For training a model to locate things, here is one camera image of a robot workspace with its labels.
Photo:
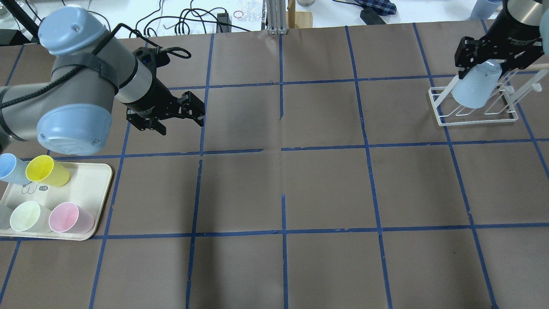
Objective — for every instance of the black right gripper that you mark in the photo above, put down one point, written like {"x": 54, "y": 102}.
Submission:
{"x": 514, "y": 31}

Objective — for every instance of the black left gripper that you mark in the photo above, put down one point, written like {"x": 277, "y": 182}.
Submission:
{"x": 157, "y": 98}

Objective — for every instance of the light blue plastic cup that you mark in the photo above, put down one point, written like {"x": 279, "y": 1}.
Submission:
{"x": 476, "y": 88}

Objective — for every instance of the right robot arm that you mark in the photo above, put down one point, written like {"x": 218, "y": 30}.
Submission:
{"x": 514, "y": 38}

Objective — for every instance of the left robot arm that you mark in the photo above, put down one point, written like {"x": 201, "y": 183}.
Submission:
{"x": 72, "y": 113}

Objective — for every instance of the yellow plastic cup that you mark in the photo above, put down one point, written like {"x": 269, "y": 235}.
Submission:
{"x": 45, "y": 170}

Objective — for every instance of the pink plastic cup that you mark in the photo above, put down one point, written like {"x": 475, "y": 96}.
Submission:
{"x": 68, "y": 217}

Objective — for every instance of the pale green plastic cup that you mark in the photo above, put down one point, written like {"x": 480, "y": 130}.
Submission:
{"x": 30, "y": 217}

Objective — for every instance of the blue plaid folded umbrella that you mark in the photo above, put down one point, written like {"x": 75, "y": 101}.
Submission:
{"x": 381, "y": 7}

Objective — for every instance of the cream plastic tray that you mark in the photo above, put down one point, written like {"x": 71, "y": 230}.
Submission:
{"x": 88, "y": 188}

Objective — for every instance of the black power adapter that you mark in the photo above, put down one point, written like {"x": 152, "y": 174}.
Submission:
{"x": 223, "y": 23}

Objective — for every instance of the black box on table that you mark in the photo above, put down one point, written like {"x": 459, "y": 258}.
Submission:
{"x": 370, "y": 17}

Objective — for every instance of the wooden mug tree stand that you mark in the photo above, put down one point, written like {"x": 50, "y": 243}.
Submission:
{"x": 298, "y": 19}

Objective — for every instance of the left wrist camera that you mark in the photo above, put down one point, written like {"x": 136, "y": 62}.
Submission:
{"x": 158, "y": 57}

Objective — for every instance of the white wire cup rack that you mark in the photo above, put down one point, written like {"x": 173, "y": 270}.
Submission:
{"x": 500, "y": 107}

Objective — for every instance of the aluminium frame post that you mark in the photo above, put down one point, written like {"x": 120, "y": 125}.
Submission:
{"x": 276, "y": 21}

